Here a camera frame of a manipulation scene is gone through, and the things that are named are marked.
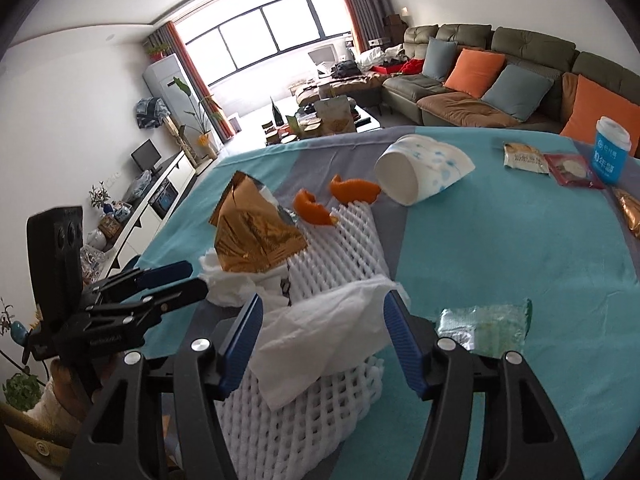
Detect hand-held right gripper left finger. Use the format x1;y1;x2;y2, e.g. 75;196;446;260
60;294;264;480

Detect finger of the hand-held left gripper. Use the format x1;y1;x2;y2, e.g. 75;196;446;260
106;260;194;302
116;278;210;332

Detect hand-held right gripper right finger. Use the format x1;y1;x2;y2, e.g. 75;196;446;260
382;290;586;480

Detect white tissue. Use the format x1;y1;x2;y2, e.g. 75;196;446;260
199;252;291;308

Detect white paper napkin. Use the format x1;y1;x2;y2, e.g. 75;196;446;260
250;275;411;411

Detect gold foil wrapper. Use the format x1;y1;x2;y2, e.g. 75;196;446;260
209;170;308;275

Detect white foam fruit net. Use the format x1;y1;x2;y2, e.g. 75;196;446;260
215;202;413;461

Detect person's left forearm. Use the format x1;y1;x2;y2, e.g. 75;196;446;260
25;382;93;443

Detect person's left hand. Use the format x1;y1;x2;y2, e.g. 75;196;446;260
50;359;93;403

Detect white black TV cabinet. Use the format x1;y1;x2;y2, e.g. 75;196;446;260
80;152;198;281

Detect small plant in vase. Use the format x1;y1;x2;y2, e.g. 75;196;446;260
89;182;113;216

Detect clear green plastic wrapper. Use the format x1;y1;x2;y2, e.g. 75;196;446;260
435;299;533;358

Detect clear plastic bag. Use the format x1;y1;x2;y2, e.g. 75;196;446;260
122;170;153;201

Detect black monitor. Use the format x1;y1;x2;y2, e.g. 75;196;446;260
131;140;163;173

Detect green bushy potted plant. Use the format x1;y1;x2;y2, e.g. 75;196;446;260
2;372;43;411

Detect teal grey striped blanket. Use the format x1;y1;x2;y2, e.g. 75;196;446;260
135;125;640;480

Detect orange peel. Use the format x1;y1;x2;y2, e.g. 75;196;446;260
328;175;382;205
292;189;340;227

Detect blue patterned fan cover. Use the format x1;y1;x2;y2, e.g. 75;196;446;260
134;96;171;131

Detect tall leafy plant yellow pot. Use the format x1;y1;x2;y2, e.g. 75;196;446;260
172;76;223;158

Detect crushed white paper cup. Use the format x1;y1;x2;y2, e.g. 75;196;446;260
375;135;476;207

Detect orange grey curtain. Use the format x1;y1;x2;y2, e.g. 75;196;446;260
327;0;396;56
150;20;236;141

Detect white standing air conditioner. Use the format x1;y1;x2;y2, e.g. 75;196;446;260
142;52;211;126

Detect beige snack packet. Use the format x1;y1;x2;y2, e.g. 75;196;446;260
502;141;551;175

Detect dark coffee table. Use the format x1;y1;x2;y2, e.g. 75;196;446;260
260;95;383;147

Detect brown paper bag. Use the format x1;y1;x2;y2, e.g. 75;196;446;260
314;96;357;136

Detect red snack packet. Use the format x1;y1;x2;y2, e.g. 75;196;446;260
542;152;607;190

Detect large window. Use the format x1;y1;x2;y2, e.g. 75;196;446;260
175;0;353;91

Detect shiny brown snack packet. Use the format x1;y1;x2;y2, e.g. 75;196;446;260
612;187;640;238

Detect white mesh chair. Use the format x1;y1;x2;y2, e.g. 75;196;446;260
307;45;337;73

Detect grey blue cushion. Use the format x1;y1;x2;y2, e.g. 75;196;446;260
481;64;555;122
421;37;458;82

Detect orange cushion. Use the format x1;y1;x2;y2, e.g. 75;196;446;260
560;75;640;158
443;48;507;99

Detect blue cup white lid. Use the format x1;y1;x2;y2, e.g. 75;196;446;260
590;116;632;186

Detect white clothes pile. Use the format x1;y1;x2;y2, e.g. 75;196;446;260
357;45;406;72

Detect brown cardboard boxes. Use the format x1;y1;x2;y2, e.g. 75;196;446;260
382;14;407;41

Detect olive green sofa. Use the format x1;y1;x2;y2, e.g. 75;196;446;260
382;24;640;156

